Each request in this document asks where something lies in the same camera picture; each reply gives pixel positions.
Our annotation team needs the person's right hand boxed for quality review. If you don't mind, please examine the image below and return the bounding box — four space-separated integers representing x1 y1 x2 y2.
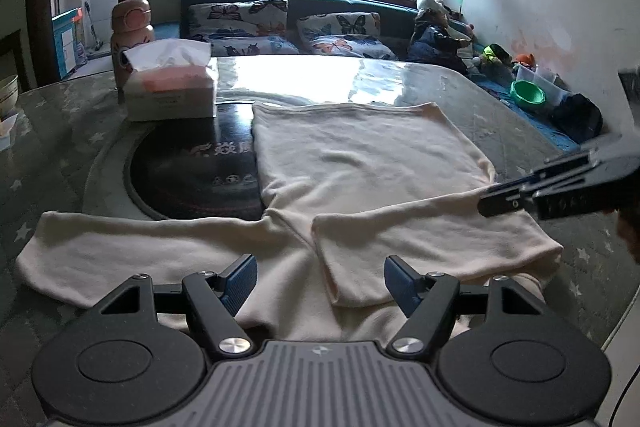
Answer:
616 207 640 264

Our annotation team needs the black round cooktop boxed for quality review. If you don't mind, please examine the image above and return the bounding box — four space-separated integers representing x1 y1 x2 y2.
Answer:
125 99 266 221

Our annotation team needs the butterfly print pillow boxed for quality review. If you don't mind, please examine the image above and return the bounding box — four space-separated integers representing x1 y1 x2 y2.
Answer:
187 0 302 58
296 11 399 61

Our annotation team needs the green plastic bowl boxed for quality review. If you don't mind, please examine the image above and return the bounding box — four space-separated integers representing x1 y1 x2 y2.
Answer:
510 79 547 110

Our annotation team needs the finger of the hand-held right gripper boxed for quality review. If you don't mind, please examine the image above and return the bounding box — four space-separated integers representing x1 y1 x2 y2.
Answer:
492 150 601 194
477 186 539 219

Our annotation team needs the blue sofa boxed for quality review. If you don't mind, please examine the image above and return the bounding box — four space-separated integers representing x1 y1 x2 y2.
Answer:
150 0 583 154

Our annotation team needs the white tissue box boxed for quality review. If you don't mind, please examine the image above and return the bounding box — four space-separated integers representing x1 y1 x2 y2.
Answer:
121 39 219 122

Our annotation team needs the blue cardboard box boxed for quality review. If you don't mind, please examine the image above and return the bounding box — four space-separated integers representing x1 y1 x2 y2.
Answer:
51 8 87 76

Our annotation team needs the dark bag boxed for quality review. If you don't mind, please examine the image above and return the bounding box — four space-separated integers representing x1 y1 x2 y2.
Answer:
550 93 604 144

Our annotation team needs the pink water bottle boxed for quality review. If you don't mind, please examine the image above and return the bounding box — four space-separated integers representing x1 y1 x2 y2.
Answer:
110 0 154 90

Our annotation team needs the clear plastic container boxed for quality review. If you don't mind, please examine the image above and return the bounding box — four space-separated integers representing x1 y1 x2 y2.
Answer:
515 64 572 108

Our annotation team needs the white ceramic bowl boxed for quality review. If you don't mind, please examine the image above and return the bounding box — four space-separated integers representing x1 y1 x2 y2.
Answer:
0 74 20 116

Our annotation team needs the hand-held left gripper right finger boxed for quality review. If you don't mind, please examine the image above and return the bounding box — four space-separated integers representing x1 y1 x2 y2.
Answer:
384 255 544 361

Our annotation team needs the plush toy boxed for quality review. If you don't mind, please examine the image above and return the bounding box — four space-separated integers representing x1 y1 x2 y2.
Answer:
407 0 476 70

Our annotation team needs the dark wooden chair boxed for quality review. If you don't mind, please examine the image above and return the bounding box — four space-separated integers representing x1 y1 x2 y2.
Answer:
0 29 32 94

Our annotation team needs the black cable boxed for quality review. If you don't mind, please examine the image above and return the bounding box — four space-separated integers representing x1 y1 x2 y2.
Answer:
607 376 637 427

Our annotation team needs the green and black toy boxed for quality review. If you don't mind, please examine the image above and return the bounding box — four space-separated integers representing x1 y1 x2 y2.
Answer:
480 43 512 66

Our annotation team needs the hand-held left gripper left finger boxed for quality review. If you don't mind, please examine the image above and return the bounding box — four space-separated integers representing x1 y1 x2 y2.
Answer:
101 254 259 361

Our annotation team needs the cream long-sleeve shirt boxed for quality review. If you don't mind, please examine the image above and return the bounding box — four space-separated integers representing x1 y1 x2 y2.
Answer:
15 101 564 344

